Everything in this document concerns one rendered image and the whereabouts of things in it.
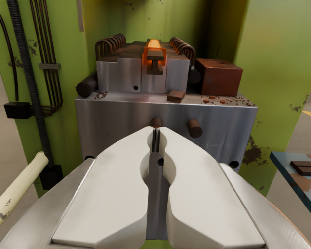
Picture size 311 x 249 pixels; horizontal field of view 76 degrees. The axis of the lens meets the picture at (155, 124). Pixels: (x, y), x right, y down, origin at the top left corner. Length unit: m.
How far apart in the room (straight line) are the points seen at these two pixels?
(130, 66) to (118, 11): 0.50
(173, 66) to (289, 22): 0.35
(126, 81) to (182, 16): 0.53
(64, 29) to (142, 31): 0.39
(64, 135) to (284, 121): 0.73
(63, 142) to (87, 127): 0.31
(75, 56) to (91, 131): 0.25
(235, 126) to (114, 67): 0.29
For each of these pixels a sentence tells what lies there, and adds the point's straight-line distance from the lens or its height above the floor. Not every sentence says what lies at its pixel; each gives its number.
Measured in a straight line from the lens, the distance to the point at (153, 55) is 0.34.
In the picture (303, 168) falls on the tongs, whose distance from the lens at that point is 0.58.
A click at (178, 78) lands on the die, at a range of 0.46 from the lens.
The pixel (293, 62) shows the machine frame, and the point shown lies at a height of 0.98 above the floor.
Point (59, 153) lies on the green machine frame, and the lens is 0.79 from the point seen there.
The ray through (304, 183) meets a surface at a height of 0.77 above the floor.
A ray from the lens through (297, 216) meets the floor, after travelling 1.68.
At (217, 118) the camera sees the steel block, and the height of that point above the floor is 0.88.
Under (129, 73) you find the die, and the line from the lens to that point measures 0.46.
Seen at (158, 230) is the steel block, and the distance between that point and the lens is 0.67.
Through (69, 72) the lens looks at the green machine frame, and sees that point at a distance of 0.64.
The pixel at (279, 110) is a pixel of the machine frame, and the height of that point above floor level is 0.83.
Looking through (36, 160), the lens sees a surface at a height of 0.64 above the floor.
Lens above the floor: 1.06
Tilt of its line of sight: 27 degrees down
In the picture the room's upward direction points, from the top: 3 degrees clockwise
